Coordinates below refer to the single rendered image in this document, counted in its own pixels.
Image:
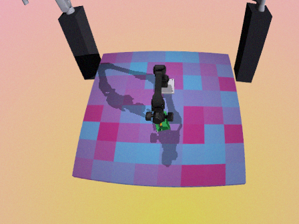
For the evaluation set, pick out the green circuit board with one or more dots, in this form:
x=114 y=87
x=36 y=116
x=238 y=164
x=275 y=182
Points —
x=163 y=126

